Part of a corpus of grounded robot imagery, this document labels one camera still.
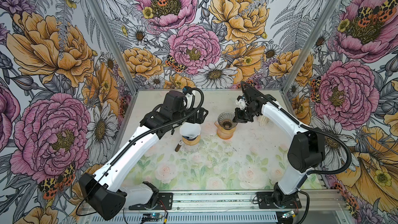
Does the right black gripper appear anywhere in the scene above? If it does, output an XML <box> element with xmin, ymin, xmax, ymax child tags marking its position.
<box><xmin>233</xmin><ymin>105</ymin><xmax>260</xmax><ymax>124</ymax></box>

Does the white paper coffee filter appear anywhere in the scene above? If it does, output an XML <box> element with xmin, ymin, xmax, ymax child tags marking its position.
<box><xmin>179</xmin><ymin>122</ymin><xmax>201</xmax><ymax>140</ymax></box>

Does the wooden ring holder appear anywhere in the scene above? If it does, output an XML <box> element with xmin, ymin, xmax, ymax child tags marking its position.
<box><xmin>218</xmin><ymin>122</ymin><xmax>237</xmax><ymax>131</ymax></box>
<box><xmin>182</xmin><ymin>135</ymin><xmax>201</xmax><ymax>146</ymax></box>

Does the clear glass carafe brown handle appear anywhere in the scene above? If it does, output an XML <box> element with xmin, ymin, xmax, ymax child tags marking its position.
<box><xmin>175</xmin><ymin>140</ymin><xmax>200</xmax><ymax>153</ymax></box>

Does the coffee filter pack orange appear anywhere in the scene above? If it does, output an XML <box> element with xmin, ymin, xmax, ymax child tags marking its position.
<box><xmin>257</xmin><ymin>115</ymin><xmax>269</xmax><ymax>127</ymax></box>

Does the grey ribbed dripper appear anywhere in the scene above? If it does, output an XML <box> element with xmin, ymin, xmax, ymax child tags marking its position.
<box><xmin>217</xmin><ymin>112</ymin><xmax>237</xmax><ymax>124</ymax></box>

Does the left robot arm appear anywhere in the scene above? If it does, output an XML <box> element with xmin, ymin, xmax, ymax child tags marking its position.
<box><xmin>79</xmin><ymin>86</ymin><xmax>208</xmax><ymax>220</ymax></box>

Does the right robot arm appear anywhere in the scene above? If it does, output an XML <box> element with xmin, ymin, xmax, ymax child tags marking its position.
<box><xmin>233</xmin><ymin>82</ymin><xmax>325</xmax><ymax>208</ymax></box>

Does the orange glass pitcher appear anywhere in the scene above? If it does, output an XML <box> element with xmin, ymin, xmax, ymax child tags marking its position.
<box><xmin>215</xmin><ymin>122</ymin><xmax>236</xmax><ymax>140</ymax></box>

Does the green circuit board left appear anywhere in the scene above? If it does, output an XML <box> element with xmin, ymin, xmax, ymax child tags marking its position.
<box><xmin>141</xmin><ymin>213</ymin><xmax>165</xmax><ymax>222</ymax></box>

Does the green circuit board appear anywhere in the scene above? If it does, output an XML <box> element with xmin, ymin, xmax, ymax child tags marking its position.
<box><xmin>281</xmin><ymin>210</ymin><xmax>296</xmax><ymax>218</ymax></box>
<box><xmin>141</xmin><ymin>213</ymin><xmax>165</xmax><ymax>222</ymax></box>

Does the green circuit board right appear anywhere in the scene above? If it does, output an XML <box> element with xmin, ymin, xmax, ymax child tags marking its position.
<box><xmin>281</xmin><ymin>210</ymin><xmax>296</xmax><ymax>218</ymax></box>

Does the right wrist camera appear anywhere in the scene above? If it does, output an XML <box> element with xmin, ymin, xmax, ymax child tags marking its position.
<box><xmin>235</xmin><ymin>96</ymin><xmax>247</xmax><ymax>110</ymax></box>

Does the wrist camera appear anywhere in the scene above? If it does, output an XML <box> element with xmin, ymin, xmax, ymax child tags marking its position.
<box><xmin>182</xmin><ymin>86</ymin><xmax>195</xmax><ymax>110</ymax></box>
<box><xmin>235</xmin><ymin>96</ymin><xmax>247</xmax><ymax>110</ymax></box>

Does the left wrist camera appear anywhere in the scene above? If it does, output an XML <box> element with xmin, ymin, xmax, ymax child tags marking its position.
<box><xmin>182</xmin><ymin>86</ymin><xmax>195</xmax><ymax>110</ymax></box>

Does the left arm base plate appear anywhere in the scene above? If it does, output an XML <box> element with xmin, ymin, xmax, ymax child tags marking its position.
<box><xmin>128</xmin><ymin>192</ymin><xmax>174</xmax><ymax>211</ymax></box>

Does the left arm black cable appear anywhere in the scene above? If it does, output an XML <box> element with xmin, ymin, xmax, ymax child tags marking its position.
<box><xmin>75</xmin><ymin>87</ymin><xmax>205</xmax><ymax>217</ymax></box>

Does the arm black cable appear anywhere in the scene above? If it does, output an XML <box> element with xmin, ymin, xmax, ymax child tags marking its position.
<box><xmin>75</xmin><ymin>87</ymin><xmax>205</xmax><ymax>217</ymax></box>
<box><xmin>240</xmin><ymin>80</ymin><xmax>352</xmax><ymax>175</ymax></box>

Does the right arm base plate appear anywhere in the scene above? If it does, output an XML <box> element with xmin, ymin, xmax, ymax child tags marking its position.
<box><xmin>256</xmin><ymin>191</ymin><xmax>302</xmax><ymax>209</ymax></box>

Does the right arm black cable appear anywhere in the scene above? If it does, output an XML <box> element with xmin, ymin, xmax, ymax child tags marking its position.
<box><xmin>240</xmin><ymin>80</ymin><xmax>352</xmax><ymax>175</ymax></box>

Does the aluminium front rail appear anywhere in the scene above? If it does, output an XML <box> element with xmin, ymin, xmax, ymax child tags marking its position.
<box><xmin>80</xmin><ymin>189</ymin><xmax>346</xmax><ymax>214</ymax></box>

